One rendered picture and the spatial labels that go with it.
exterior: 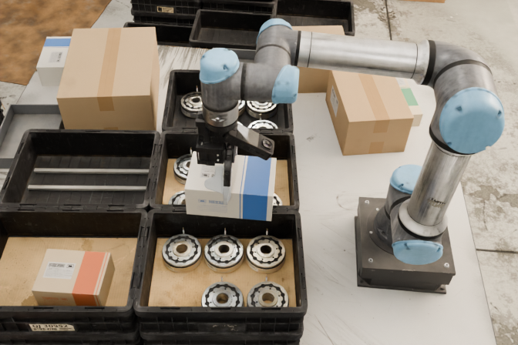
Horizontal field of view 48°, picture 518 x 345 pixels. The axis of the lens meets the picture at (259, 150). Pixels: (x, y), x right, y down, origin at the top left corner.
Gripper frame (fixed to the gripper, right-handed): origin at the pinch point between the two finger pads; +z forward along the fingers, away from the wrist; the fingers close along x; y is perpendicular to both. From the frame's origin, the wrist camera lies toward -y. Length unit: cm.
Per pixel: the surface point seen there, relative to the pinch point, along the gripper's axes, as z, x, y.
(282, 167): 27.9, -31.7, -11.4
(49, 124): 40, -55, 72
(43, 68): 31, -77, 80
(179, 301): 27.6, 16.8, 11.4
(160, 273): 27.6, 9.4, 17.8
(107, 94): 20, -52, 47
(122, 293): 27.5, 16.1, 26.0
